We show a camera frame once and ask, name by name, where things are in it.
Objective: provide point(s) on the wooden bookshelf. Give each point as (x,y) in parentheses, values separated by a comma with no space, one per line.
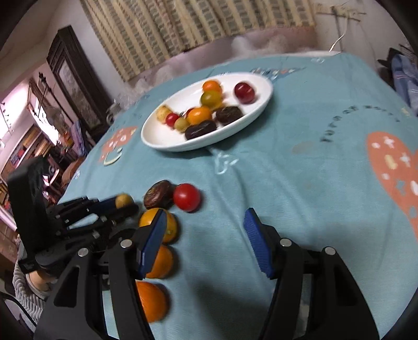
(23,153)

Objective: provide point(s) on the chair with brown cushion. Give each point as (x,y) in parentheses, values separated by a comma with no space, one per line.
(72,170)

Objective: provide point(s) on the white wall socket strip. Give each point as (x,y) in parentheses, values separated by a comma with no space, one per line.
(346,13)

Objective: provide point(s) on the green yellow round fruit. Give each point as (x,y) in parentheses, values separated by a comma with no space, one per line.
(211,99)

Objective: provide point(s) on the teal printed tablecloth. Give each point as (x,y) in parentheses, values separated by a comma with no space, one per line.
(294,183)

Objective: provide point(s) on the dark brown wrinkled date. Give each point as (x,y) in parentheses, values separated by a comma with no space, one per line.
(158,194)

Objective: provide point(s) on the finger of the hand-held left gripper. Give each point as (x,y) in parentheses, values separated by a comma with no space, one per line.
(124,215)
(106,203)

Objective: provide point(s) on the large dark red tomato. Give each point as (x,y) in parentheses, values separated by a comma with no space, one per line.
(244,92)

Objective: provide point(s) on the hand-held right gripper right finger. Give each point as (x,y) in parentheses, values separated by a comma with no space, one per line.
(258,245)

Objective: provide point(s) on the person's left forearm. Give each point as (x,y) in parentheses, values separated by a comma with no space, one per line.
(24,294)

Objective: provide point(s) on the pale yellow round fruit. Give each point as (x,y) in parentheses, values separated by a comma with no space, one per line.
(162,113)

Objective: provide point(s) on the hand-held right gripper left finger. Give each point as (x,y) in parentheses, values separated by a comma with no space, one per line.
(152,245)

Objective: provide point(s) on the blue clothes pile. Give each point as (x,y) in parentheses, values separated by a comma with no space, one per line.
(405,81)

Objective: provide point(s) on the white oval plate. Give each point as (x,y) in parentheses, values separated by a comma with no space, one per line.
(156,137)

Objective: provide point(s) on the dark coat stand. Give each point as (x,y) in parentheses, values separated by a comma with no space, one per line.
(42,85)

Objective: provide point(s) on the dark wooden framed cabinet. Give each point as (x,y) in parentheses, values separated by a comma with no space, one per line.
(75,88)

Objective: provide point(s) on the striped checked curtain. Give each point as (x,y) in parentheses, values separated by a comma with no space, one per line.
(196,26)

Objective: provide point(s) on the yellow orange tomato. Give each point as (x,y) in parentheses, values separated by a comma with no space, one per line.
(200,115)

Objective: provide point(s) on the white kettle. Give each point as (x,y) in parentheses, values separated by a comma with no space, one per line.
(112,109)

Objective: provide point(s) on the small orange mandarin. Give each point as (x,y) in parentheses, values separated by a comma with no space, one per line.
(212,86)

